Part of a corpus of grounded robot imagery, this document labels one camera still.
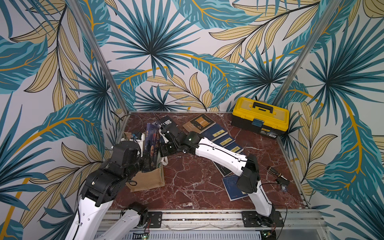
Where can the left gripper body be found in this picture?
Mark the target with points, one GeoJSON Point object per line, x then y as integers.
{"type": "Point", "coordinates": [142, 164]}

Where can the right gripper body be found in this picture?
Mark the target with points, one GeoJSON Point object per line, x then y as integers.
{"type": "Point", "coordinates": [167, 138]}

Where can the dark guiguzi book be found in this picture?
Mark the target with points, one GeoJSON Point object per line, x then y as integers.
{"type": "Point", "coordinates": [224, 171]}
{"type": "Point", "coordinates": [151, 148]}

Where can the green burlap Christmas bag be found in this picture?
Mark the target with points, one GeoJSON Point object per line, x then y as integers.
{"type": "Point", "coordinates": [150, 180]}

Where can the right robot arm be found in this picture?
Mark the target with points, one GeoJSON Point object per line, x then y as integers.
{"type": "Point", "coordinates": [245, 167]}

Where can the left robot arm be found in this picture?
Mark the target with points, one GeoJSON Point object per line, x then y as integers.
{"type": "Point", "coordinates": [99, 192]}

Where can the dark wolf cover book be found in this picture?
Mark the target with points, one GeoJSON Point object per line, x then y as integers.
{"type": "Point", "coordinates": [164, 121]}

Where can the brown cover book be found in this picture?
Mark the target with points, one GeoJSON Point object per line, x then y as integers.
{"type": "Point", "coordinates": [199, 124]}

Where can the blue book top stack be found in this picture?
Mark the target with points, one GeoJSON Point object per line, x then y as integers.
{"type": "Point", "coordinates": [214, 132]}

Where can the blue book stack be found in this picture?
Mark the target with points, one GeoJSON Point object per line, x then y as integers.
{"type": "Point", "coordinates": [224, 140]}
{"type": "Point", "coordinates": [234, 147]}
{"type": "Point", "coordinates": [214, 132]}

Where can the blue book middle stack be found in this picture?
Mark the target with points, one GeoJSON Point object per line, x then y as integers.
{"type": "Point", "coordinates": [224, 140]}

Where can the blue book lower stack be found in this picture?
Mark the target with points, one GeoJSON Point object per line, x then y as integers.
{"type": "Point", "coordinates": [234, 147]}

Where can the blue book front right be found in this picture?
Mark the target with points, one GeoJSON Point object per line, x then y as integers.
{"type": "Point", "coordinates": [233, 192]}

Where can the yellow black toolbox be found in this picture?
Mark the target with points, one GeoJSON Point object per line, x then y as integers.
{"type": "Point", "coordinates": [261, 118]}

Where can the small black gold connector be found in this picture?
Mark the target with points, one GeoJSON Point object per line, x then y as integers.
{"type": "Point", "coordinates": [280, 179]}

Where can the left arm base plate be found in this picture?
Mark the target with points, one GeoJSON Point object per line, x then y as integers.
{"type": "Point", "coordinates": [152, 220]}

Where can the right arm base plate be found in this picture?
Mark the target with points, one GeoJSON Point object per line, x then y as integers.
{"type": "Point", "coordinates": [251, 219]}

